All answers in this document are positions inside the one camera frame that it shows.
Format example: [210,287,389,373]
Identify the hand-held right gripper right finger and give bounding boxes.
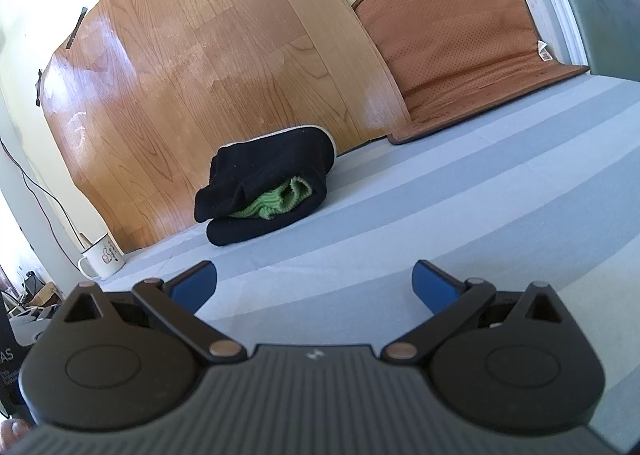
[381,260,567,366]

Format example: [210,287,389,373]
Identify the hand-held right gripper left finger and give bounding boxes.
[64,260,247,365]

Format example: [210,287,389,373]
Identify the black garment with green lining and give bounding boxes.
[194,125,337,247]

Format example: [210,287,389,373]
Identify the striped light blue bed sheet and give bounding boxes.
[102,72,640,441]

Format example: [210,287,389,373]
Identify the white enamel mug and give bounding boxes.
[77,231,126,280]

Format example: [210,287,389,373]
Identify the cardboard box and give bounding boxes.
[24,284,65,310]

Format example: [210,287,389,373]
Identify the wood-pattern vinyl sheet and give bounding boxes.
[37,0,402,254]

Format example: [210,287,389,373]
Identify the brown perforated mat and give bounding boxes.
[351,0,591,146]

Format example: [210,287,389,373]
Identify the frosted glass door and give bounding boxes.
[541,0,640,82]

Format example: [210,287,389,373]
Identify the thin dark cable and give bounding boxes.
[0,136,90,256]

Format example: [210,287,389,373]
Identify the white door frame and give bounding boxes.
[519,0,590,67]

